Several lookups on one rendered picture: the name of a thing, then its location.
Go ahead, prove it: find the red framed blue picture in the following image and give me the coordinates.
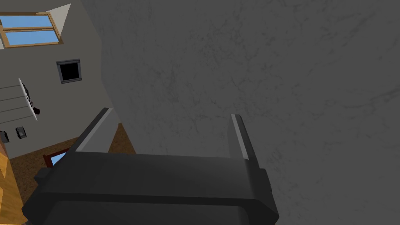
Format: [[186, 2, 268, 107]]
[[43, 148, 70, 168]]

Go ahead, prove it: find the wooden cabinet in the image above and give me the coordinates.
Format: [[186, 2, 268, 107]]
[[0, 142, 28, 225]]

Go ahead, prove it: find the wooden framed window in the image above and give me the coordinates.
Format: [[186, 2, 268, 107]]
[[0, 12, 64, 49]]

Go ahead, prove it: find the black picture with grey frame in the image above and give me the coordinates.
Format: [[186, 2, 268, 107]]
[[56, 59, 82, 84]]

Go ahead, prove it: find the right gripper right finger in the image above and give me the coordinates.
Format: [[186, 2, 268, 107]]
[[226, 114, 261, 170]]

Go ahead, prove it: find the white wall shelf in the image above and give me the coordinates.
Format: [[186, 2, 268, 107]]
[[18, 78, 41, 121]]

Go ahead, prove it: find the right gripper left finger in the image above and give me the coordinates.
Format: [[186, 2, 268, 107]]
[[70, 107, 120, 154]]

